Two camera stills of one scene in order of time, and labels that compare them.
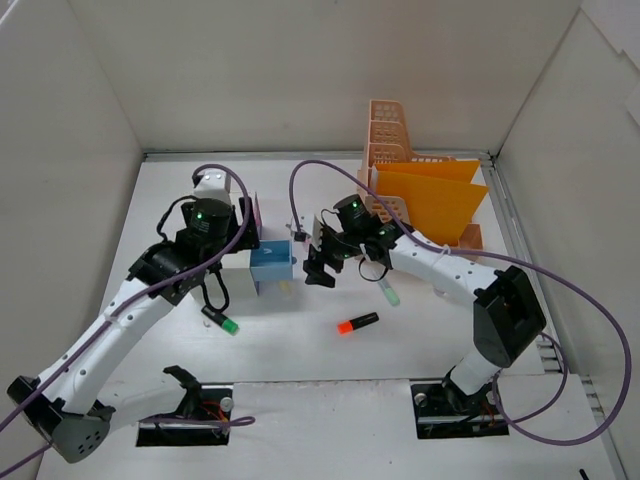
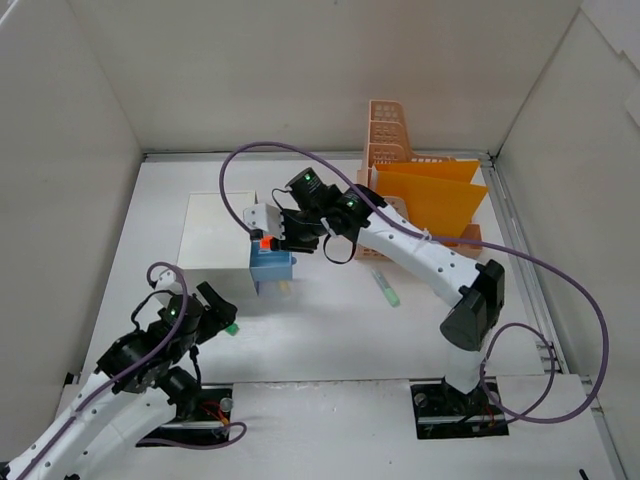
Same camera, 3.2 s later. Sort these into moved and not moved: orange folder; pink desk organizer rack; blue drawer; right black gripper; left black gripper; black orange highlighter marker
Moved: right black gripper; black orange highlighter marker; left black gripper
Not moved: pink desk organizer rack; blue drawer; orange folder
